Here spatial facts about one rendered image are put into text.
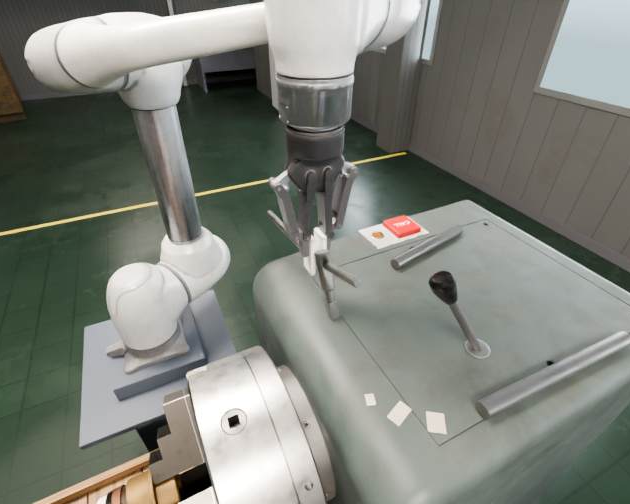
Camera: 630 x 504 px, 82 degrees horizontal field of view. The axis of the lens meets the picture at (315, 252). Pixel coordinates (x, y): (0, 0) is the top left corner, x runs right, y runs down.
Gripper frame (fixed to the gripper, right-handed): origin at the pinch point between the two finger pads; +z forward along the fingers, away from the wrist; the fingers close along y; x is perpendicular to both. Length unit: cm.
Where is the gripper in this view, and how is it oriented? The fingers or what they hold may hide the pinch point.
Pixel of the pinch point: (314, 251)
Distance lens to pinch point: 57.5
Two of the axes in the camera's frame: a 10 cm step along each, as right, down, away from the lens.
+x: 4.5, 5.4, -7.2
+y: -9.0, 2.7, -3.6
